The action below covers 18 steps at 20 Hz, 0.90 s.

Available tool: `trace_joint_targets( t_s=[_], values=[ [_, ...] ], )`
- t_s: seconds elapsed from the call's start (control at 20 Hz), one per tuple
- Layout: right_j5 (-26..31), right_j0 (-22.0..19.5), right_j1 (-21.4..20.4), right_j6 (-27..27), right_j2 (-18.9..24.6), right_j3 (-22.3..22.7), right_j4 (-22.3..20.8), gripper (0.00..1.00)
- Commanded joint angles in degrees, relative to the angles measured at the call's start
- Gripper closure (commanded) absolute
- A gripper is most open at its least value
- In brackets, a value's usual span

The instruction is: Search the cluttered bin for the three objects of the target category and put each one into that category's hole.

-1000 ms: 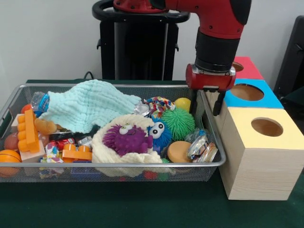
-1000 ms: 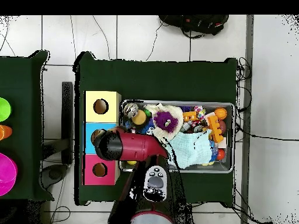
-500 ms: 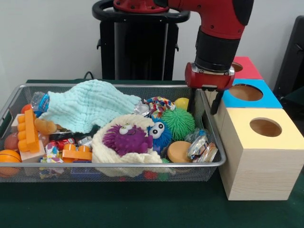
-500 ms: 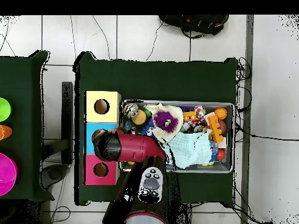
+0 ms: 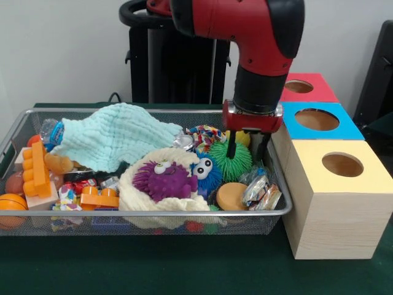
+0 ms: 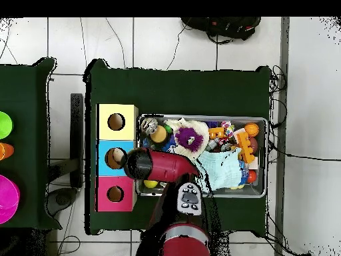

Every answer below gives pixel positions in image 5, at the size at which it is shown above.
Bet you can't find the green spiky rubber ball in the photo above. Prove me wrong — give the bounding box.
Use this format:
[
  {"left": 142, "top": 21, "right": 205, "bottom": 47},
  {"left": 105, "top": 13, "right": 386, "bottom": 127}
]
[{"left": 210, "top": 140, "right": 253, "bottom": 183}]

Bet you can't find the shallow wire mesh bin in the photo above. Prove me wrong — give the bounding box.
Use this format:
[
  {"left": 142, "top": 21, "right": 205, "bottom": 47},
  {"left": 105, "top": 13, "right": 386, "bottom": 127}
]
[{"left": 0, "top": 108, "right": 292, "bottom": 237}]

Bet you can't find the mint green waffle cloth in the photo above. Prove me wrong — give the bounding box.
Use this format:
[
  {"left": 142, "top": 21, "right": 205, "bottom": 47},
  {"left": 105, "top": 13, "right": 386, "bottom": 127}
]
[{"left": 49, "top": 103, "right": 184, "bottom": 172}]

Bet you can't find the purple spiky monster toy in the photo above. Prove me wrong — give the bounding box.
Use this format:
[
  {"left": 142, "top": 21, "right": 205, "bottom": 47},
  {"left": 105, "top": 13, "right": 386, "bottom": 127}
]
[{"left": 132, "top": 159, "right": 199, "bottom": 203}]

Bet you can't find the yellow ball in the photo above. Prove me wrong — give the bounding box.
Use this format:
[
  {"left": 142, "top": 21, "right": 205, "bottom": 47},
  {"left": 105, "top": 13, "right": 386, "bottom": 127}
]
[{"left": 225, "top": 130, "right": 251, "bottom": 147}]

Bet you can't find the long orange building block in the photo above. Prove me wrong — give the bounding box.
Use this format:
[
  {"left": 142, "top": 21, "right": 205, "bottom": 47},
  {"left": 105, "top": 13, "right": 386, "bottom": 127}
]
[{"left": 21, "top": 141, "right": 52, "bottom": 198}]

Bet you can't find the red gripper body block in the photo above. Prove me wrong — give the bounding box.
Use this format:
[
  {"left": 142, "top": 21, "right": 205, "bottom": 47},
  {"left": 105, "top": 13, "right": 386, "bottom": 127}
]
[{"left": 221, "top": 100, "right": 284, "bottom": 133}]

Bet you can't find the colourful patterned fabric scrunchie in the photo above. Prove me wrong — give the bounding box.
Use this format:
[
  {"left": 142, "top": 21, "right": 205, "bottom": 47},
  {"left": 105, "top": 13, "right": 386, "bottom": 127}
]
[{"left": 185, "top": 124, "right": 227, "bottom": 154}]

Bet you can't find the wooden box with three holes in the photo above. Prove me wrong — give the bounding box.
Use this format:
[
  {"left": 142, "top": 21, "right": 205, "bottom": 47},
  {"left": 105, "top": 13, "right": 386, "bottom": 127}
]
[{"left": 270, "top": 72, "right": 393, "bottom": 261}]

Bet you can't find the black upright panel on stand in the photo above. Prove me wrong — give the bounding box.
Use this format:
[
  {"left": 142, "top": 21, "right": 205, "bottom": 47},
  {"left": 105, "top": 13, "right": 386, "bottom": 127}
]
[{"left": 352, "top": 20, "right": 393, "bottom": 130}]

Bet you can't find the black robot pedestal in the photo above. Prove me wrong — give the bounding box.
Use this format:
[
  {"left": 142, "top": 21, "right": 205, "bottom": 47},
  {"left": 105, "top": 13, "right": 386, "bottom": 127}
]
[{"left": 119, "top": 0, "right": 232, "bottom": 104}]

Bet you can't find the blue spiky toy with eyes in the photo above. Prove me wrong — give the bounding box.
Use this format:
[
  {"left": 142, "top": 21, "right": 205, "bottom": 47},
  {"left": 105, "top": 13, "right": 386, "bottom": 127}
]
[{"left": 190, "top": 156, "right": 222, "bottom": 197}]

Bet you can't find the cream knitted cloth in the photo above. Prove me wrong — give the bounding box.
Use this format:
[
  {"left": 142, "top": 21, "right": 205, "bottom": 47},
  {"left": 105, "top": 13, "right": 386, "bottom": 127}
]
[{"left": 118, "top": 147, "right": 212, "bottom": 230}]

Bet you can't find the dark green table cloth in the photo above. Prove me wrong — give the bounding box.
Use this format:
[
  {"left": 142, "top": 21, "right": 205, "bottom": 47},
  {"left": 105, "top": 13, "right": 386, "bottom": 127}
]
[{"left": 0, "top": 103, "right": 393, "bottom": 295}]

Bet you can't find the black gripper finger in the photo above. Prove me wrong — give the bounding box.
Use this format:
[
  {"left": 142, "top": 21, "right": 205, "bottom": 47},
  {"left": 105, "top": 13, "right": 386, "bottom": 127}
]
[
  {"left": 226, "top": 130, "right": 238, "bottom": 160},
  {"left": 256, "top": 131, "right": 271, "bottom": 160}
]

